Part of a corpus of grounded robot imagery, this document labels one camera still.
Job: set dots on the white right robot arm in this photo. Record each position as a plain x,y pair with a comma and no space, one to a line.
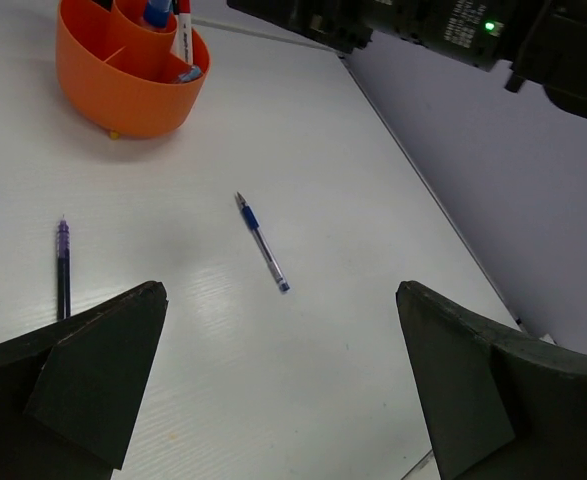
545,42

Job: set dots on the blue ballpoint pen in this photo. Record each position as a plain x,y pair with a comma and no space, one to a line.
254,227

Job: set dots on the orange round organizer container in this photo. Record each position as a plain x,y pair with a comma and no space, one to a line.
120,75

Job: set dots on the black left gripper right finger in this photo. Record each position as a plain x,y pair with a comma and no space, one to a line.
497,403

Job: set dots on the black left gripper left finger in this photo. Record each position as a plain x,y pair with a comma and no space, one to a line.
70,392

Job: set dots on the red-capped white marker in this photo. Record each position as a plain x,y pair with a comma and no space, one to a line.
183,39

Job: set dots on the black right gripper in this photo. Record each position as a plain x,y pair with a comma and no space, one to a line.
475,33

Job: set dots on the purple gel pen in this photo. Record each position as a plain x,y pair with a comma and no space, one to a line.
63,309

